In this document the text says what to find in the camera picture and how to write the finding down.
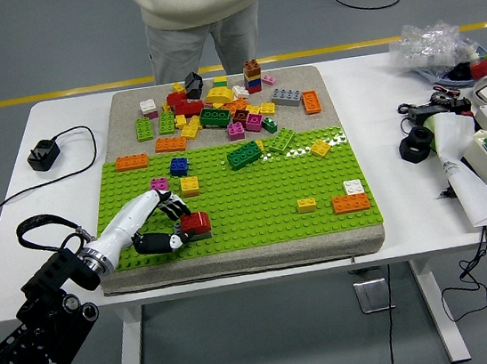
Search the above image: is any light green long brick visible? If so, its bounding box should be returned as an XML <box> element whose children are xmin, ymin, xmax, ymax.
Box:
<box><xmin>155</xmin><ymin>109</ymin><xmax>178</xmax><ymax>136</ymax></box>
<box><xmin>134</xmin><ymin>116</ymin><xmax>155</xmax><ymax>143</ymax></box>
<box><xmin>266</xmin><ymin>125</ymin><xmax>299</xmax><ymax>156</ymax></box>

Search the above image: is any black cable under table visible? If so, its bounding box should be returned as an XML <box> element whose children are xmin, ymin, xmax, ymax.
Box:
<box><xmin>376</xmin><ymin>263</ymin><xmax>404</xmax><ymax>364</ymax></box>

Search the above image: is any black plug with cord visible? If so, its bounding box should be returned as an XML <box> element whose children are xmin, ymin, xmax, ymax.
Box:
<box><xmin>0</xmin><ymin>123</ymin><xmax>108</xmax><ymax>237</ymax></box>

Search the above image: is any light green plastic part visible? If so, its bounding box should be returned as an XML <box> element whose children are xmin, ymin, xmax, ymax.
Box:
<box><xmin>421</xmin><ymin>115</ymin><xmax>442</xmax><ymax>154</ymax></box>

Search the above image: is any black brick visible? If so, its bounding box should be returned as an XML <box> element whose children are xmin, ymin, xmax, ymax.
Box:
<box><xmin>183</xmin><ymin>69</ymin><xmax>207</xmax><ymax>101</ymax></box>

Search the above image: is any black power adapter with cable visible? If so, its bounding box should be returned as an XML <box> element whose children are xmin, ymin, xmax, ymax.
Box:
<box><xmin>395</xmin><ymin>96</ymin><xmax>454</xmax><ymax>138</ymax></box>

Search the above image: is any white table leg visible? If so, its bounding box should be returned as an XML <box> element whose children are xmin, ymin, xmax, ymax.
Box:
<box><xmin>105</xmin><ymin>303</ymin><xmax>150</xmax><ymax>364</ymax></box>
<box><xmin>406</xmin><ymin>254</ymin><xmax>474</xmax><ymax>364</ymax></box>

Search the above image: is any grey long brick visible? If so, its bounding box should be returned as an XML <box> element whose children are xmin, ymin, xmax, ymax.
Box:
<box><xmin>269</xmin><ymin>85</ymin><xmax>305</xmax><ymax>111</ymax></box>
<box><xmin>171</xmin><ymin>217</ymin><xmax>214</xmax><ymax>245</ymax></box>

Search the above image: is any green studded baseplate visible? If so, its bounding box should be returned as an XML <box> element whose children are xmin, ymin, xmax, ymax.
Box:
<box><xmin>87</xmin><ymin>120</ymin><xmax>389</xmax><ymax>273</ymax></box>

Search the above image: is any grey-brown cushion mat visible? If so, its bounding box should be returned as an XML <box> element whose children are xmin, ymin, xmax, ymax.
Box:
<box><xmin>69</xmin><ymin>57</ymin><xmax>389</xmax><ymax>299</ymax></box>

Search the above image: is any white plastic connector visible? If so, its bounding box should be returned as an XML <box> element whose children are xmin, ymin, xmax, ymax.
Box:
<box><xmin>463</xmin><ymin>45</ymin><xmax>483</xmax><ymax>64</ymax></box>

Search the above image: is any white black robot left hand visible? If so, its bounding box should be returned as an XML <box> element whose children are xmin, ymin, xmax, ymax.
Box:
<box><xmin>85</xmin><ymin>184</ymin><xmax>199</xmax><ymax>274</ymax></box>

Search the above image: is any orange long brick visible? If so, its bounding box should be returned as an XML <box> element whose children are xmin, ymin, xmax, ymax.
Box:
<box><xmin>153</xmin><ymin>134</ymin><xmax>189</xmax><ymax>155</ymax></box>
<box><xmin>331</xmin><ymin>191</ymin><xmax>372</xmax><ymax>216</ymax></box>
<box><xmin>114</xmin><ymin>152</ymin><xmax>150</xmax><ymax>173</ymax></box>
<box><xmin>300</xmin><ymin>88</ymin><xmax>323</xmax><ymax>117</ymax></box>

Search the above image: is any black servo motor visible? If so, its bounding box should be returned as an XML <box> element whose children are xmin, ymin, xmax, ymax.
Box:
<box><xmin>446</xmin><ymin>93</ymin><xmax>475</xmax><ymax>118</ymax></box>

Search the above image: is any dark green long brick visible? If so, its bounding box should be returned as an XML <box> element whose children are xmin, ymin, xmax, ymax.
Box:
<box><xmin>225</xmin><ymin>139</ymin><xmax>266</xmax><ymax>172</ymax></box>
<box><xmin>197</xmin><ymin>104</ymin><xmax>234</xmax><ymax>132</ymax></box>

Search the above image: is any magenta square brick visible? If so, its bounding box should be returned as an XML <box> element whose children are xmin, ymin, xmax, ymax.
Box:
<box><xmin>244</xmin><ymin>111</ymin><xmax>265</xmax><ymax>135</ymax></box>

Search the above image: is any black hanging cable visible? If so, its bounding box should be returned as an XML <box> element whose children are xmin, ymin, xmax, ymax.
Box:
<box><xmin>433</xmin><ymin>224</ymin><xmax>487</xmax><ymax>324</ymax></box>

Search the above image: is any yellow long brick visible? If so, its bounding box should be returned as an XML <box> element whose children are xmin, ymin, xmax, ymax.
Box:
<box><xmin>178</xmin><ymin>114</ymin><xmax>205</xmax><ymax>142</ymax></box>

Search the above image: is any clear plastic bag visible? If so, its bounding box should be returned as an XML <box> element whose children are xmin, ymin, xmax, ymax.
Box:
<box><xmin>386</xmin><ymin>14</ymin><xmax>483</xmax><ymax>82</ymax></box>

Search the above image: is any white paper bag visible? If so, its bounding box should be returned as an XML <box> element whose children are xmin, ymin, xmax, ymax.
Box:
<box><xmin>429</xmin><ymin>107</ymin><xmax>487</xmax><ymax>235</ymax></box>

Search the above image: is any white small brick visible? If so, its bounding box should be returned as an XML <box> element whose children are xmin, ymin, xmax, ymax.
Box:
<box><xmin>231</xmin><ymin>83</ymin><xmax>251</xmax><ymax>101</ymax></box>

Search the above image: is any red rounded brick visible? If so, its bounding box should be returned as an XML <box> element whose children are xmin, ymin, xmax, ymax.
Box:
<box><xmin>179</xmin><ymin>210</ymin><xmax>212</xmax><ymax>237</ymax></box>

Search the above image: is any light blue bowl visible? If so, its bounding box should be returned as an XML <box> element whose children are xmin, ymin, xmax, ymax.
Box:
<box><xmin>412</xmin><ymin>44</ymin><xmax>487</xmax><ymax>91</ymax></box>

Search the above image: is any dark green small brick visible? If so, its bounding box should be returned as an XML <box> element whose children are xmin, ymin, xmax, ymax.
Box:
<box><xmin>260</xmin><ymin>115</ymin><xmax>280</xmax><ymax>135</ymax></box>

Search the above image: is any large black hex nut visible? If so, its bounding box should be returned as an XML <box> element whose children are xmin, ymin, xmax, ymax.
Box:
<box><xmin>395</xmin><ymin>123</ymin><xmax>438</xmax><ymax>166</ymax></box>

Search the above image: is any black plastic part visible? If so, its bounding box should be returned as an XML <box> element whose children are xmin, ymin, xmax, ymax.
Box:
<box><xmin>447</xmin><ymin>61</ymin><xmax>473</xmax><ymax>82</ymax></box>

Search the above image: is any dark brown brick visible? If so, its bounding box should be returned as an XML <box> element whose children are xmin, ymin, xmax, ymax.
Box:
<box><xmin>231</xmin><ymin>107</ymin><xmax>251</xmax><ymax>125</ymax></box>

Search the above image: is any yellow curved brick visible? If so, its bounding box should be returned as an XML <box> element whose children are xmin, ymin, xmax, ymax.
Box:
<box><xmin>202</xmin><ymin>84</ymin><xmax>237</xmax><ymax>107</ymax></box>

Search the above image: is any yellow floor tape line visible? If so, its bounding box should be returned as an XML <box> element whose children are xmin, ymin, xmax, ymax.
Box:
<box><xmin>0</xmin><ymin>21</ymin><xmax>487</xmax><ymax>110</ymax></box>

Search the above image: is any round black part with wires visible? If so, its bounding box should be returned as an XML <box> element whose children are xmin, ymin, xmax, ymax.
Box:
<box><xmin>427</xmin><ymin>80</ymin><xmax>470</xmax><ymax>108</ymax></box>

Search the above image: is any red long brick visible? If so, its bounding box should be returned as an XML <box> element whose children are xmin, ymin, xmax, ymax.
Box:
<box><xmin>172</xmin><ymin>99</ymin><xmax>207</xmax><ymax>120</ymax></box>
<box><xmin>468</xmin><ymin>59</ymin><xmax>487</xmax><ymax>81</ymax></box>

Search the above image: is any metal floor plate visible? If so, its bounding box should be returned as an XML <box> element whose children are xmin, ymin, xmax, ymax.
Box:
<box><xmin>351</xmin><ymin>277</ymin><xmax>397</xmax><ymax>315</ymax></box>

